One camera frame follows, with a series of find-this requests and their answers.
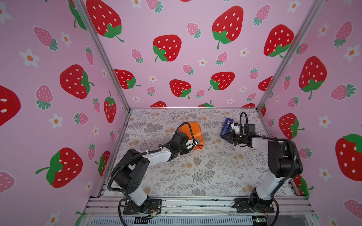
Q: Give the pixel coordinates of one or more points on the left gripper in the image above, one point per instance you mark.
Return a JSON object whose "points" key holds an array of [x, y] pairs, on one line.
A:
{"points": [[185, 151]]}

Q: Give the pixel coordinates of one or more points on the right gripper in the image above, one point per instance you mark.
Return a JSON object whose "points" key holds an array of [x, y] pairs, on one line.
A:
{"points": [[233, 134]]}

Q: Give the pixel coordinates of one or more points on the orange wrapping paper sheet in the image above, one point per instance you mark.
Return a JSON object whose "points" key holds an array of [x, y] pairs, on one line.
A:
{"points": [[196, 131]]}

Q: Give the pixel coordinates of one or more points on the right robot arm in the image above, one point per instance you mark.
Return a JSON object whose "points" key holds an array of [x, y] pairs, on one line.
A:
{"points": [[283, 161]]}

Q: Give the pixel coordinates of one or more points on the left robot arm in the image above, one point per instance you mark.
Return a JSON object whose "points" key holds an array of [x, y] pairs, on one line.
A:
{"points": [[128, 174]]}

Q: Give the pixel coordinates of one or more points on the blue tape dispenser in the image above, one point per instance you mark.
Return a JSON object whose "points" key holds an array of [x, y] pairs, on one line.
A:
{"points": [[226, 128]]}

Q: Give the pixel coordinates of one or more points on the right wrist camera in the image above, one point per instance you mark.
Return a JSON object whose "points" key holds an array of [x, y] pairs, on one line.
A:
{"points": [[238, 129]]}

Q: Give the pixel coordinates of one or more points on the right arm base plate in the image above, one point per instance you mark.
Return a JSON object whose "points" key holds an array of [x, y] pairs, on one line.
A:
{"points": [[244, 205]]}

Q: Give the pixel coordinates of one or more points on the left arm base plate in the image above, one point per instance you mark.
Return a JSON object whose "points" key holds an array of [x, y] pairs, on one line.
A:
{"points": [[148, 207]]}

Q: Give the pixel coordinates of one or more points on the aluminium front frame rail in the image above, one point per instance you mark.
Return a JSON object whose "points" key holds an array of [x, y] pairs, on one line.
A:
{"points": [[202, 211]]}

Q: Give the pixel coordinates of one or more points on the right aluminium corner post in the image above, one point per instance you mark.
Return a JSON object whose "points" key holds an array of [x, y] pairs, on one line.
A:
{"points": [[300, 35]]}

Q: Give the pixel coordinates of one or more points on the aluminium corner post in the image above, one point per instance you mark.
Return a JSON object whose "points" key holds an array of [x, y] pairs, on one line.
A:
{"points": [[300, 35], [101, 52]]}

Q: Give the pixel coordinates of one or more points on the left aluminium corner post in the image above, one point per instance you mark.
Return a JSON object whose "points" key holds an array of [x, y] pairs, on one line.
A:
{"points": [[101, 52]]}

